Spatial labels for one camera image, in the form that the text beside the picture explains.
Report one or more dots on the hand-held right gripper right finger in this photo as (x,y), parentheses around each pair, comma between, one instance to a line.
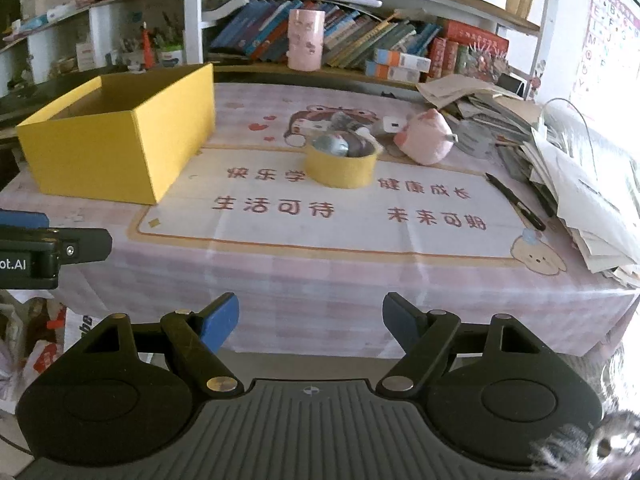
(400,317)

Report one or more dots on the yellow tape roll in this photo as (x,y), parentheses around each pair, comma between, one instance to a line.
(340,170)

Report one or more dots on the red hanging ornament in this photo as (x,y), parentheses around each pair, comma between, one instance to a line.
(147,47)

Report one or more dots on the white charger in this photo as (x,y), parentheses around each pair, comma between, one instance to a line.
(392,125)

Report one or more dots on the pile of loose papers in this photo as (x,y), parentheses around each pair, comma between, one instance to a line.
(585,195)

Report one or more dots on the yellow cardboard box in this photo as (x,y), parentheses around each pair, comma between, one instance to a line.
(100,160)

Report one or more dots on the pink plush toy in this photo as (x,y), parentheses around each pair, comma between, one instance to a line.
(425,137)

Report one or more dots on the black pen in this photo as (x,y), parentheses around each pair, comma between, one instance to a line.
(515,202)

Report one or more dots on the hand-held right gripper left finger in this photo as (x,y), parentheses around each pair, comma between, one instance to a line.
(220,317)

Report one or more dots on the grey tabby cat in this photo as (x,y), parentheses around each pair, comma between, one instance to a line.
(615,435)

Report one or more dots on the white orange small box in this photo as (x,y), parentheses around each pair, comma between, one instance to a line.
(402,60)
(390,72)

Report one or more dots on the red book box set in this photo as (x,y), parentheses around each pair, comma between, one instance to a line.
(470,47)

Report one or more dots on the pink cup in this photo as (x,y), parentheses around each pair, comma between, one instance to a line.
(305,40)

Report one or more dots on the white bookshelf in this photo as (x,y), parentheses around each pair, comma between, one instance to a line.
(192,20)

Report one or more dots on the white green pen holder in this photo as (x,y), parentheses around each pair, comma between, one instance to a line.
(170,56)

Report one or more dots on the row of leaning books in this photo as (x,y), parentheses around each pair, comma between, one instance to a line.
(350,30)

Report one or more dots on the wall poster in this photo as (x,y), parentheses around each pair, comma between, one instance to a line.
(607,45)

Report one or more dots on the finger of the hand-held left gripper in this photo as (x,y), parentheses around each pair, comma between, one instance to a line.
(22,219)
(85,245)

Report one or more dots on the small grey toy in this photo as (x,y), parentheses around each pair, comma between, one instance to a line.
(332,145)

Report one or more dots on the plastic bags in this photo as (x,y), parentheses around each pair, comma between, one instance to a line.
(35,355)

